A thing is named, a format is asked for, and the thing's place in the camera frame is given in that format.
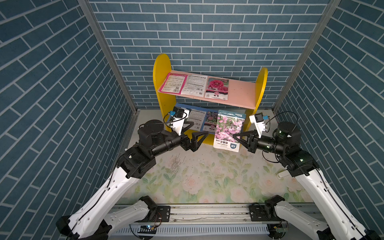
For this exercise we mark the yellow wooden shelf unit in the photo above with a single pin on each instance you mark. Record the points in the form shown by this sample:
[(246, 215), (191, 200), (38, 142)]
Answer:
[(241, 94)]

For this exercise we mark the chrysanthemum packet pink band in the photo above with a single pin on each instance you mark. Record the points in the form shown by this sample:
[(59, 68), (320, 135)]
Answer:
[(210, 122)]

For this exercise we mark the white text packet lower shelf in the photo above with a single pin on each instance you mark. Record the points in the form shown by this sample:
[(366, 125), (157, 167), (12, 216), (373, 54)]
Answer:
[(197, 117)]

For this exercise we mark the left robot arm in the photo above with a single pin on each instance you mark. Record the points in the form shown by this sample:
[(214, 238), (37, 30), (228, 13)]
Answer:
[(95, 220)]

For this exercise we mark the pink-bordered seed packet back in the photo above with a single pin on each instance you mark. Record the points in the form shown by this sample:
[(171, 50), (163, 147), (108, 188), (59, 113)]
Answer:
[(173, 84)]

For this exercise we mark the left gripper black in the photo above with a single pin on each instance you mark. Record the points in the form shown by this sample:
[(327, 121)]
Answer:
[(186, 145)]

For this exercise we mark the purple flower seed packet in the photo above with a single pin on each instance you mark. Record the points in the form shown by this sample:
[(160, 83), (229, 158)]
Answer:
[(228, 124)]

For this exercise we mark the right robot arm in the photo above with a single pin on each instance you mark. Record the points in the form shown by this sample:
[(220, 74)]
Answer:
[(339, 224)]

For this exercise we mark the corner aluminium post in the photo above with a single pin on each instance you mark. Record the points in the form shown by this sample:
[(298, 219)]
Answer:
[(317, 32), (92, 20)]

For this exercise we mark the right circuit board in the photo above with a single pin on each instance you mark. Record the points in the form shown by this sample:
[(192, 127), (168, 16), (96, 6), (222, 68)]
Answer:
[(277, 230)]

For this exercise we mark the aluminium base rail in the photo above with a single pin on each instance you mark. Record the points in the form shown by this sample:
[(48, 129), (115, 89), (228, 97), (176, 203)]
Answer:
[(207, 219)]

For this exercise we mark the circuit board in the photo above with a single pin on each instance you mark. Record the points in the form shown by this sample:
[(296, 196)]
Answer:
[(277, 230), (147, 229)]

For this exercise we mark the left circuit board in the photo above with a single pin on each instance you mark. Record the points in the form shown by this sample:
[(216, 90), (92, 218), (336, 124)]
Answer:
[(147, 229)]

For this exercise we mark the white text seed packet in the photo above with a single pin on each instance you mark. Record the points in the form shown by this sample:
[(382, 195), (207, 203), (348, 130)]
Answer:
[(195, 85)]

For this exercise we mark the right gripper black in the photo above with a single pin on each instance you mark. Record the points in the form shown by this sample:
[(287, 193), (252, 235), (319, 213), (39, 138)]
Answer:
[(251, 146)]

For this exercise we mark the right corner aluminium post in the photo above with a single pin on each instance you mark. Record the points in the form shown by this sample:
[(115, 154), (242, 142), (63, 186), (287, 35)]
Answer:
[(317, 32)]

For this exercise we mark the left corner aluminium post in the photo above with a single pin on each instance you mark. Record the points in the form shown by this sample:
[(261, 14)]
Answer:
[(92, 20)]

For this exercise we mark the floral table mat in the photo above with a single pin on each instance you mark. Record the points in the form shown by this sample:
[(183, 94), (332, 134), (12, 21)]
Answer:
[(211, 175)]

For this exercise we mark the hollyhock magenta flower packet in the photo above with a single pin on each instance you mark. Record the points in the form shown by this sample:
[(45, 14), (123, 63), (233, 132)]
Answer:
[(217, 89)]

